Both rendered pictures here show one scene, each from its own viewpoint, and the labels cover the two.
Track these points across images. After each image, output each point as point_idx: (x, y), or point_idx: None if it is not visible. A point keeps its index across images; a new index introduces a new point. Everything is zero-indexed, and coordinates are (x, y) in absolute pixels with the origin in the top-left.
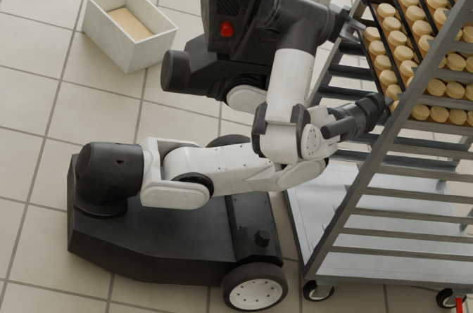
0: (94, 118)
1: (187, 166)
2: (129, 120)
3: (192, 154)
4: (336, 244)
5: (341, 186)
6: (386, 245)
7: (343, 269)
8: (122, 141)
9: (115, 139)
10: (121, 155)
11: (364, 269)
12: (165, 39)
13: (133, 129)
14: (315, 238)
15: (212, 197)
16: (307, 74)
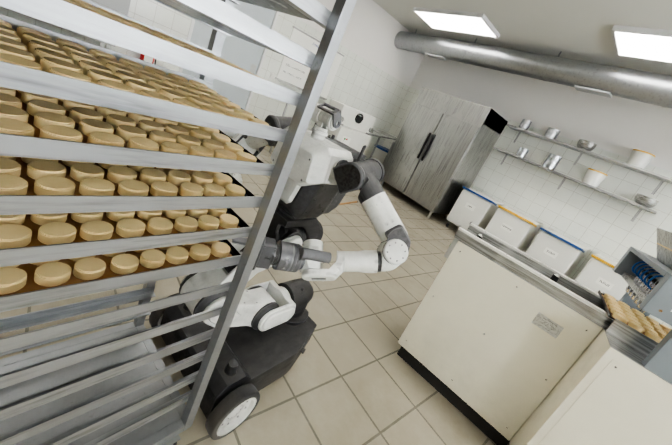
0: (337, 413)
1: (263, 290)
2: (321, 432)
3: (266, 297)
4: (114, 354)
5: (109, 430)
6: (45, 381)
7: (105, 334)
8: (310, 407)
9: (313, 405)
10: (295, 281)
11: (81, 343)
12: None
13: (312, 424)
14: (137, 351)
15: (232, 336)
16: None
